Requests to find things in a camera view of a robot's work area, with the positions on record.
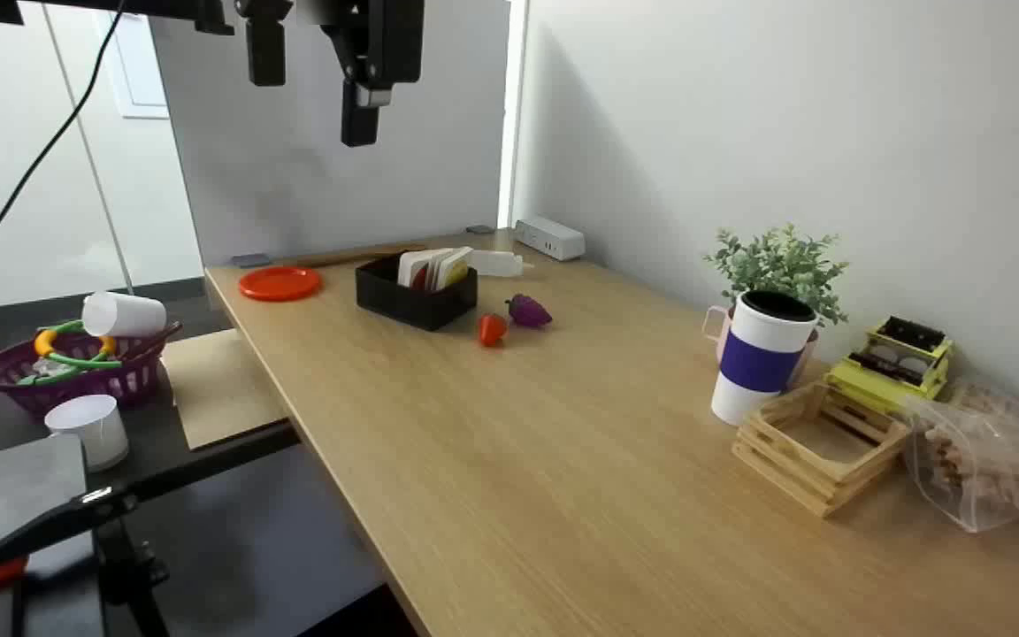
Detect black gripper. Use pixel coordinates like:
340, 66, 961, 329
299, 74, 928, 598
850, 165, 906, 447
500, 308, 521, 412
244, 0, 428, 152

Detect white book red orange print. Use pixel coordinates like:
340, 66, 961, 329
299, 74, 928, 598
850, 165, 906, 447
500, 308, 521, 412
396, 244, 455, 293

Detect white book yellow print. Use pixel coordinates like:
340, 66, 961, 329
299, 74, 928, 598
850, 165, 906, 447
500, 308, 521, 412
435, 244, 476, 293

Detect black bookcase box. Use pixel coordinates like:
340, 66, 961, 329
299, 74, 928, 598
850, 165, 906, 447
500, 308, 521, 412
355, 251, 482, 335

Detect orange plastic plate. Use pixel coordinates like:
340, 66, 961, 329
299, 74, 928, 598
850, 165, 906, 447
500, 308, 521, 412
235, 262, 324, 303

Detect white power strip box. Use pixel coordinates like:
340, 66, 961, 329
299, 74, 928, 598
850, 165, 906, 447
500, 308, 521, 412
511, 211, 590, 266

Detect white plastic cup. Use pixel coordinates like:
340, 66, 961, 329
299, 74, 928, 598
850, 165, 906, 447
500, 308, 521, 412
79, 290, 168, 345
43, 394, 135, 474

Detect orange toy pepper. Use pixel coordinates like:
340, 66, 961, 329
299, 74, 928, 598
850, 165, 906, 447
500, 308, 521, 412
475, 313, 511, 352

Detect purple toy eggplant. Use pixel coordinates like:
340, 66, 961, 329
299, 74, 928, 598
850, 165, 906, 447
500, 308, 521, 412
503, 290, 556, 333

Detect light wooden board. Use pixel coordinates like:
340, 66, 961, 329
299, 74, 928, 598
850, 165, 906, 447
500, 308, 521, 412
160, 326, 298, 452

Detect purple plastic basket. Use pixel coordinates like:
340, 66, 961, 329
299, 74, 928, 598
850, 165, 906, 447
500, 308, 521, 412
0, 326, 178, 420

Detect black bar orange tip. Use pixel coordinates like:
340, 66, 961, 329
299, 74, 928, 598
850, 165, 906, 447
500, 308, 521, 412
0, 420, 299, 604

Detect grey flat board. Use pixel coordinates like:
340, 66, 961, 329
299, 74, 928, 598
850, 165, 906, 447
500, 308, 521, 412
0, 431, 96, 578

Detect potted plant white purple cup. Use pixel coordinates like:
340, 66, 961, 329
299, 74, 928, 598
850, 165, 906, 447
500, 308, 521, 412
700, 223, 853, 430

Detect black tripod stand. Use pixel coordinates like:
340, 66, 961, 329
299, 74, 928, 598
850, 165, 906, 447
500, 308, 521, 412
8, 517, 178, 637

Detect wooden slat crate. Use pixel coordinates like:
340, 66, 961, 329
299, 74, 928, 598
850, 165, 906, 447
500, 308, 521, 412
727, 379, 916, 523

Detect yellow black device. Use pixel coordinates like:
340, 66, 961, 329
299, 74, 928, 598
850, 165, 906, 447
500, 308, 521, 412
824, 315, 957, 417

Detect clear container wooden blocks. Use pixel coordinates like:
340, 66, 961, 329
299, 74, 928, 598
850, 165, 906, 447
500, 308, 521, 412
901, 382, 1019, 539

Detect thin black hanging cable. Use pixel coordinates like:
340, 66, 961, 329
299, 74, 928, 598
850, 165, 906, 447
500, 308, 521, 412
0, 0, 129, 287

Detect green toy ring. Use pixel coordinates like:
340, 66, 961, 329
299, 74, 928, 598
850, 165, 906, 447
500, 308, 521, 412
15, 317, 126, 391

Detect yellow toy ring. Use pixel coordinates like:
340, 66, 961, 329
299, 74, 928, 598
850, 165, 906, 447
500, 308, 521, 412
33, 326, 119, 361

